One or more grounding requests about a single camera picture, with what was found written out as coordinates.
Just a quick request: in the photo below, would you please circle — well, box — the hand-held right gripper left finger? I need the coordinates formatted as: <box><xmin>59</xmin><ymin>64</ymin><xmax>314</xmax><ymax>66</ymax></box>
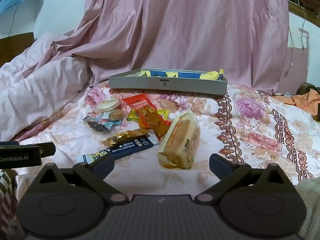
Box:
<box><xmin>32</xmin><ymin>152</ymin><xmax>129</xmax><ymax>205</ymax></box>

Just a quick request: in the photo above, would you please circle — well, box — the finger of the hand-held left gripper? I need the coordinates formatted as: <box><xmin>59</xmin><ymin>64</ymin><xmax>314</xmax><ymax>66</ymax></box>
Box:
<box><xmin>0</xmin><ymin>141</ymin><xmax>56</xmax><ymax>158</ymax></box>

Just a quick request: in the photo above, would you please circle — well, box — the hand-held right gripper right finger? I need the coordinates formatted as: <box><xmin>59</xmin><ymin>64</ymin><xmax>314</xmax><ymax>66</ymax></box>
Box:
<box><xmin>196</xmin><ymin>153</ymin><xmax>290</xmax><ymax>204</ymax></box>

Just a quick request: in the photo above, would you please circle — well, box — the gold snack packet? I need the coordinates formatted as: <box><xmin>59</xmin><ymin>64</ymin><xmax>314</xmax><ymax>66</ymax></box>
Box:
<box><xmin>101</xmin><ymin>128</ymin><xmax>150</xmax><ymax>147</ymax></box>

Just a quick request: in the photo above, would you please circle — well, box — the navy blue stick packet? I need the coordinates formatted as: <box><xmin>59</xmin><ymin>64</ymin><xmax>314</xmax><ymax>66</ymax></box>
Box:
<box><xmin>76</xmin><ymin>134</ymin><xmax>158</xmax><ymax>165</ymax></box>

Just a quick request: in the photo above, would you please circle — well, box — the dark dried snack packet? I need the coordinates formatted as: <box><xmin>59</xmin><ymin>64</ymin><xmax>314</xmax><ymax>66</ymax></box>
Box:
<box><xmin>82</xmin><ymin>115</ymin><xmax>112</xmax><ymax>133</ymax></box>

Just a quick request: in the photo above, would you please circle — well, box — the light blue snack packet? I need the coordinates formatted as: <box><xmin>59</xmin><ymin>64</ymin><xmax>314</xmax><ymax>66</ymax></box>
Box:
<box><xmin>100</xmin><ymin>112</ymin><xmax>122</xmax><ymax>130</ymax></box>

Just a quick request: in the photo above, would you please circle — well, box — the bread packet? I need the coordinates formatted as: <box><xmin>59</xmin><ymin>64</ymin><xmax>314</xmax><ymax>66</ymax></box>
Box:
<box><xmin>156</xmin><ymin>109</ymin><xmax>201</xmax><ymax>170</ymax></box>

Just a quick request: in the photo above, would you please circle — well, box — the green label biscuit packet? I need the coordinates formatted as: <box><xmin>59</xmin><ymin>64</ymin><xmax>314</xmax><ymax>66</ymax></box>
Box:
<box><xmin>101</xmin><ymin>109</ymin><xmax>123</xmax><ymax>122</ymax></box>

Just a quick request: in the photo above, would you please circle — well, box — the yellow snack packet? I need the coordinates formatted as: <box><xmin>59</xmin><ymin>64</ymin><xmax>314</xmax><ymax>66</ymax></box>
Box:
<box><xmin>126</xmin><ymin>109</ymin><xmax>170</xmax><ymax>123</ymax></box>

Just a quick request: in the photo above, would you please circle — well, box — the rice cracker packet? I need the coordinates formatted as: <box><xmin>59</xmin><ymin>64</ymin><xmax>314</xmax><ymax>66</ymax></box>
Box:
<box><xmin>96</xmin><ymin>98</ymin><xmax>121</xmax><ymax>114</ymax></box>

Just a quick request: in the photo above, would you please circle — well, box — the red spicy snack packet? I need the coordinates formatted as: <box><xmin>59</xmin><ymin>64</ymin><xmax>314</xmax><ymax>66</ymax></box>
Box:
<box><xmin>122</xmin><ymin>93</ymin><xmax>173</xmax><ymax>140</ymax></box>

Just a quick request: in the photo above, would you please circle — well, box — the grey cardboard box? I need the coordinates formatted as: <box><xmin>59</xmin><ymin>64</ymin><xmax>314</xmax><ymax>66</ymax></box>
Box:
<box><xmin>109</xmin><ymin>68</ymin><xmax>228</xmax><ymax>95</ymax></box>

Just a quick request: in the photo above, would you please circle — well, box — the checkered clothing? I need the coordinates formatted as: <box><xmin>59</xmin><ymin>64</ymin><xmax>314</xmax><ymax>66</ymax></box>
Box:
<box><xmin>0</xmin><ymin>169</ymin><xmax>28</xmax><ymax>240</ymax></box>

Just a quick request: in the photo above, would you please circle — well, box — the floral bed sheet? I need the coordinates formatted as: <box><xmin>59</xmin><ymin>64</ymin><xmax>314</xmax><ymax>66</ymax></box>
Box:
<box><xmin>15</xmin><ymin>80</ymin><xmax>320</xmax><ymax>195</ymax></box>

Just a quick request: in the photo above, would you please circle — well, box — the pale pink duvet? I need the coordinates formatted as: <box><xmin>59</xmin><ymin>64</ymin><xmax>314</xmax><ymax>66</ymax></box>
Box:
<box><xmin>0</xmin><ymin>31</ymin><xmax>98</xmax><ymax>143</ymax></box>

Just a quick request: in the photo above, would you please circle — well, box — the colourful painted paper lining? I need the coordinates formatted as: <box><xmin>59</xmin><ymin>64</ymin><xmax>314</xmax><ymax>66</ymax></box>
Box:
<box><xmin>139</xmin><ymin>68</ymin><xmax>224</xmax><ymax>81</ymax></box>

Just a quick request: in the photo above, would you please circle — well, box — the beige cloth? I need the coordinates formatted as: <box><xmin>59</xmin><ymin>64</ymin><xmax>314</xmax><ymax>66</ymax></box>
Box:
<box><xmin>292</xmin><ymin>177</ymin><xmax>320</xmax><ymax>240</ymax></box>

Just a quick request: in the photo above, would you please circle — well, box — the orange cloth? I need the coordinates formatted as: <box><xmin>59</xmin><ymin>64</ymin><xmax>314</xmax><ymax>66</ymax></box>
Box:
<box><xmin>272</xmin><ymin>90</ymin><xmax>320</xmax><ymax>122</ymax></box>

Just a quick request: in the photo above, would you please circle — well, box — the wooden headboard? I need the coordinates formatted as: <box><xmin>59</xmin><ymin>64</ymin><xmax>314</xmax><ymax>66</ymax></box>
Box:
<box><xmin>0</xmin><ymin>32</ymin><xmax>35</xmax><ymax>68</ymax></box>

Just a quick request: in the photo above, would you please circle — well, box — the dark mesh cloth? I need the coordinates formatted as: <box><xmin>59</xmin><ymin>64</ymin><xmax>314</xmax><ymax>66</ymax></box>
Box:
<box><xmin>299</xmin><ymin>82</ymin><xmax>320</xmax><ymax>96</ymax></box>

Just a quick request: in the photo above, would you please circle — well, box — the pink satin sheet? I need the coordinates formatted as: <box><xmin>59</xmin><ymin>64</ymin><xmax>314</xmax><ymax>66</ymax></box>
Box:
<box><xmin>22</xmin><ymin>0</ymin><xmax>290</xmax><ymax>95</ymax></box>

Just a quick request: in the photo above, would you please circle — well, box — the black wall cable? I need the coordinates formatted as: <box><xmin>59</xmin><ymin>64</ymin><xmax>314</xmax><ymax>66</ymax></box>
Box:
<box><xmin>288</xmin><ymin>5</ymin><xmax>308</xmax><ymax>51</ymax></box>

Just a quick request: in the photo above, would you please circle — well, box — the wooden frame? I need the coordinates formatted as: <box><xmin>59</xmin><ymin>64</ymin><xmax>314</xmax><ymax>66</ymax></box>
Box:
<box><xmin>285</xmin><ymin>0</ymin><xmax>320</xmax><ymax>28</ymax></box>

